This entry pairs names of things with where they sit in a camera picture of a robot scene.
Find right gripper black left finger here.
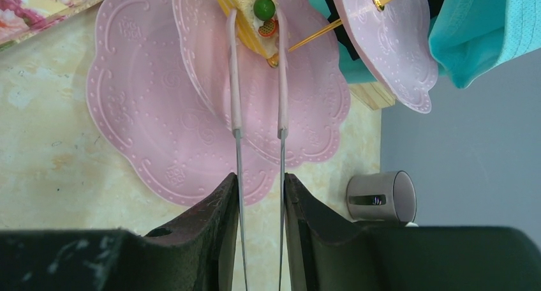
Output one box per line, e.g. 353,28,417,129
1,174,239,290

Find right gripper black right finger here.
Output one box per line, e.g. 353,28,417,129
284,174,540,290

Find pink metal tongs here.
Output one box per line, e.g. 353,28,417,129
226,8,289,290

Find yellow cake slice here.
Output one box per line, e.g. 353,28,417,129
217,0,278,59

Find grey mug with white interior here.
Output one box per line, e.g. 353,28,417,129
346,170,417,223

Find pink three-tier cake stand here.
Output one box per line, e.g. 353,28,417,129
85,0,439,207

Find teal t-shirt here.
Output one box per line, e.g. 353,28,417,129
316,0,540,93

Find floral serving tray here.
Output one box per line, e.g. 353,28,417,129
1,0,103,51

